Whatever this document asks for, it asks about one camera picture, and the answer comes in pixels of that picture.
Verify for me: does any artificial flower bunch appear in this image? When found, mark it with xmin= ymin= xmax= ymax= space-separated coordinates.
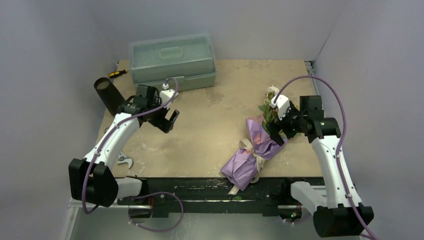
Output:
xmin=257 ymin=85 xmax=286 ymax=135

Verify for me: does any beige printed ribbon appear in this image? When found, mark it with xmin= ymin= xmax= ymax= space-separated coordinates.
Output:
xmin=221 ymin=138 xmax=266 ymax=195

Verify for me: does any purple wrapping paper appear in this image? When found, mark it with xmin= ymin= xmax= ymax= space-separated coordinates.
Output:
xmin=220 ymin=115 xmax=285 ymax=191

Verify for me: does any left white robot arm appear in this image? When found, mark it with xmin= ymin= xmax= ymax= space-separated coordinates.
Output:
xmin=68 ymin=83 xmax=180 ymax=214

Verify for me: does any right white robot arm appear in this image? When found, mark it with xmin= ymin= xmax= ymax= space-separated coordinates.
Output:
xmin=266 ymin=95 xmax=374 ymax=238

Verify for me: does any black cylindrical vase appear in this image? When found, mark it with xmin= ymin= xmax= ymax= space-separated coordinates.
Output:
xmin=93 ymin=77 xmax=126 ymax=116

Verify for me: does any silver adjustable wrench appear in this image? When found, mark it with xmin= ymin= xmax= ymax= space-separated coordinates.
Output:
xmin=117 ymin=151 xmax=134 ymax=169

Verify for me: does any green plastic toolbox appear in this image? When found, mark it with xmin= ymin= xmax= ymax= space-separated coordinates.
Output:
xmin=128 ymin=33 xmax=217 ymax=92

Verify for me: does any yellow black screwdriver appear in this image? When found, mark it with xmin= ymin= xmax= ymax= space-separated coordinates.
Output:
xmin=108 ymin=69 xmax=128 ymax=79

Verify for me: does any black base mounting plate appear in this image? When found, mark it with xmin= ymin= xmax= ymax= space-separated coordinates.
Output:
xmin=117 ymin=177 xmax=326 ymax=218

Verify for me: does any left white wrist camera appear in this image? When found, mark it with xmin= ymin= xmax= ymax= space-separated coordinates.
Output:
xmin=159 ymin=83 xmax=179 ymax=110

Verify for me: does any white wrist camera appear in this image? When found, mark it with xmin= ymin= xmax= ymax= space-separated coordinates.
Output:
xmin=159 ymin=83 xmax=179 ymax=110
xmin=269 ymin=94 xmax=291 ymax=120

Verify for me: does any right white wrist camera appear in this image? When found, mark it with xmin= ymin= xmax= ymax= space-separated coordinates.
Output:
xmin=269 ymin=94 xmax=291 ymax=120

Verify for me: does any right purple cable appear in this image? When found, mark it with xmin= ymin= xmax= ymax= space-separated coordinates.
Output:
xmin=271 ymin=75 xmax=380 ymax=240

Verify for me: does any purple cable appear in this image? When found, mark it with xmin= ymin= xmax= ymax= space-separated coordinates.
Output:
xmin=271 ymin=75 xmax=380 ymax=240
xmin=81 ymin=77 xmax=185 ymax=233

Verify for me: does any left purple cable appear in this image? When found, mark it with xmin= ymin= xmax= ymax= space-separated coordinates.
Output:
xmin=81 ymin=77 xmax=185 ymax=233

